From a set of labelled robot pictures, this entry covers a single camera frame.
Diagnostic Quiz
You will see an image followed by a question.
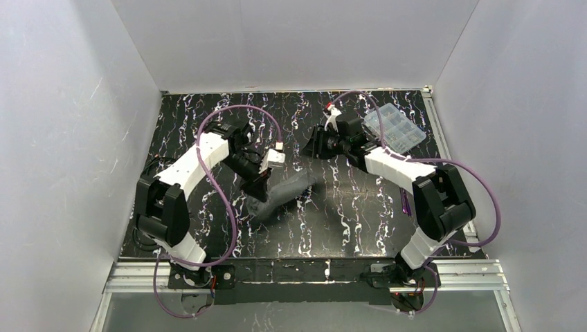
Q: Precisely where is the grey fabric napkin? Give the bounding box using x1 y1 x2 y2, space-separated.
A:
246 169 318 221

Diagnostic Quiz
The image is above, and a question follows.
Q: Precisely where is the purple metal spoon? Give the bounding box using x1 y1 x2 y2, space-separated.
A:
400 188 412 216

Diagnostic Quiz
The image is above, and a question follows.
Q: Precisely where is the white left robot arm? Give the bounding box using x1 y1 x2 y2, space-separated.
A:
134 121 285 270

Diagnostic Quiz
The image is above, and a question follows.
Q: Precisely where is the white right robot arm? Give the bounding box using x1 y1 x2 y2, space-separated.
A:
301 103 476 273

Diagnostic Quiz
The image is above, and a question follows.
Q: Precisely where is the clear plastic screw box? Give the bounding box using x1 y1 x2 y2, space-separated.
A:
379 103 426 154

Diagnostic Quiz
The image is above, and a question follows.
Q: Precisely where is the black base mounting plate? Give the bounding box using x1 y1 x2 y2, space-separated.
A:
168 258 442 312

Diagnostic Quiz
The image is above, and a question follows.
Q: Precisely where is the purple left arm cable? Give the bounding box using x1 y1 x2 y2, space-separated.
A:
152 104 283 320

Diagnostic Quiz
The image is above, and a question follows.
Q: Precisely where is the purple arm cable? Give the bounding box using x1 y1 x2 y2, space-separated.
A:
152 104 283 320
324 90 502 317

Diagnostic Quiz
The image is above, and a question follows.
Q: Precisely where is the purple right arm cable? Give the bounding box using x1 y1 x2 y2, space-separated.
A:
324 90 502 317

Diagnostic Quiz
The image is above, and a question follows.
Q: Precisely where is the aluminium front frame rail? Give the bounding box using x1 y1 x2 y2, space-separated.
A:
105 259 509 293

